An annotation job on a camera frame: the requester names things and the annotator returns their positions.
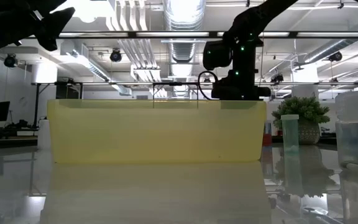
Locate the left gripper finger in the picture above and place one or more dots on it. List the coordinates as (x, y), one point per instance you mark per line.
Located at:
(53, 28)

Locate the small white bottle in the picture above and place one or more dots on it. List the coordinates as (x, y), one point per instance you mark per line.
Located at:
(290, 133)

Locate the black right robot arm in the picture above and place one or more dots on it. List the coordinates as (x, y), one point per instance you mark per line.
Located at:
(253, 18)

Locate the yellow translucent plastic bin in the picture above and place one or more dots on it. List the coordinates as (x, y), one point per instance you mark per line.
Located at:
(154, 133)

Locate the black hanging ceiling lamp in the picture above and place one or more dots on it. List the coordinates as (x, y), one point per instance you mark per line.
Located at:
(335, 56)
(10, 61)
(115, 56)

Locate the white round column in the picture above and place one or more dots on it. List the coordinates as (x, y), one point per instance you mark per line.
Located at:
(43, 77)
(304, 79)

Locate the small green potted plant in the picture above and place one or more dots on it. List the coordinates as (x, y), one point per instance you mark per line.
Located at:
(303, 110)

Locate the black overhead crossbar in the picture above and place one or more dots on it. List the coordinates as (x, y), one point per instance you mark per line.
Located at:
(172, 34)

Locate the round silver ceiling duct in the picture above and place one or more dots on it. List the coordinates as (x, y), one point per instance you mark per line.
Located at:
(183, 15)

